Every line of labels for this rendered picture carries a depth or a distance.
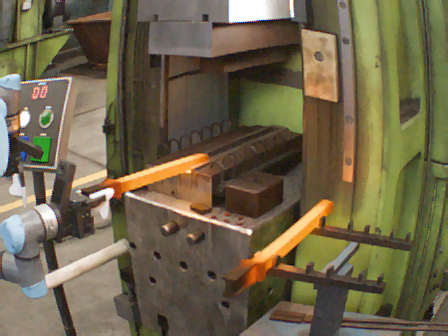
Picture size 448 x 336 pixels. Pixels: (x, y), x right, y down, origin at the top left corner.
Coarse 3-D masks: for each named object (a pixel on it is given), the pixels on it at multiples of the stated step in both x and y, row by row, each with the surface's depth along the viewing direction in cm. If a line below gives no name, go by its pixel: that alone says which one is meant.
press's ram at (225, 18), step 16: (144, 0) 155; (160, 0) 152; (176, 0) 149; (192, 0) 146; (208, 0) 143; (224, 0) 141; (240, 0) 143; (256, 0) 149; (272, 0) 155; (288, 0) 161; (144, 16) 157; (160, 16) 153; (176, 16) 150; (192, 16) 148; (208, 16) 147; (224, 16) 142; (240, 16) 145; (256, 16) 150; (272, 16) 156; (288, 16) 163
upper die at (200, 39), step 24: (168, 24) 153; (192, 24) 148; (216, 24) 146; (240, 24) 154; (264, 24) 163; (288, 24) 173; (168, 48) 155; (192, 48) 150; (216, 48) 149; (240, 48) 156
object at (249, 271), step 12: (324, 204) 146; (312, 216) 140; (300, 228) 135; (312, 228) 139; (276, 240) 130; (288, 240) 129; (300, 240) 134; (264, 252) 125; (276, 252) 124; (240, 264) 118; (252, 264) 118; (264, 264) 118; (228, 276) 113; (240, 276) 113; (252, 276) 119; (264, 276) 120; (228, 288) 113; (240, 288) 116
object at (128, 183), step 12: (192, 156) 164; (204, 156) 164; (156, 168) 153; (168, 168) 154; (180, 168) 157; (108, 180) 141; (120, 180) 143; (132, 180) 144; (144, 180) 148; (156, 180) 151; (84, 192) 133; (120, 192) 140
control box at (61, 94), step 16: (48, 80) 178; (64, 80) 176; (32, 96) 177; (48, 96) 176; (64, 96) 175; (32, 112) 176; (64, 112) 174; (32, 128) 175; (48, 128) 174; (64, 128) 176; (64, 144) 177
